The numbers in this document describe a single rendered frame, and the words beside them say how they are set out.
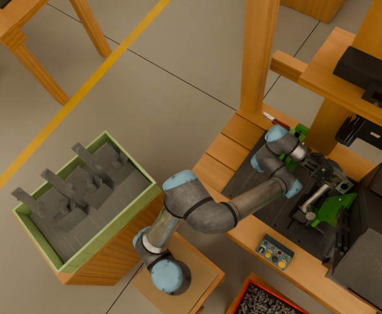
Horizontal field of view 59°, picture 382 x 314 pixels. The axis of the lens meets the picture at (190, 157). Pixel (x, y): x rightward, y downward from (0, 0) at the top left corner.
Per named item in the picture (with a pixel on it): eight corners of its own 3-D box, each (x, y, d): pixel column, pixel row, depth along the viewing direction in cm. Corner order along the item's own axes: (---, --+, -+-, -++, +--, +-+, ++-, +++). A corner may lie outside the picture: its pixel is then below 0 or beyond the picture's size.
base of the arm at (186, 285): (172, 303, 148) (169, 304, 139) (151, 276, 153) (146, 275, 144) (198, 279, 150) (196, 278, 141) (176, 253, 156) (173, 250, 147)
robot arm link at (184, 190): (144, 275, 140) (193, 208, 101) (126, 245, 145) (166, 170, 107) (167, 262, 147) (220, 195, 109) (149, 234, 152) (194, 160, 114)
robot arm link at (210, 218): (212, 240, 98) (311, 180, 124) (191, 209, 102) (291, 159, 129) (200, 255, 106) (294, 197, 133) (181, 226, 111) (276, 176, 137)
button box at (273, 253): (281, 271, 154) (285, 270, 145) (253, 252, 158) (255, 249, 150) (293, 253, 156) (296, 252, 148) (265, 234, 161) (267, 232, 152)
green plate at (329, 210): (329, 232, 140) (358, 232, 120) (312, 219, 141) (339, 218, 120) (342, 209, 143) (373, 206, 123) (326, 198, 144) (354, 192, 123)
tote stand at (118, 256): (113, 286, 243) (62, 285, 170) (72, 233, 260) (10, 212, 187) (182, 220, 255) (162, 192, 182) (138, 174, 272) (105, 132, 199)
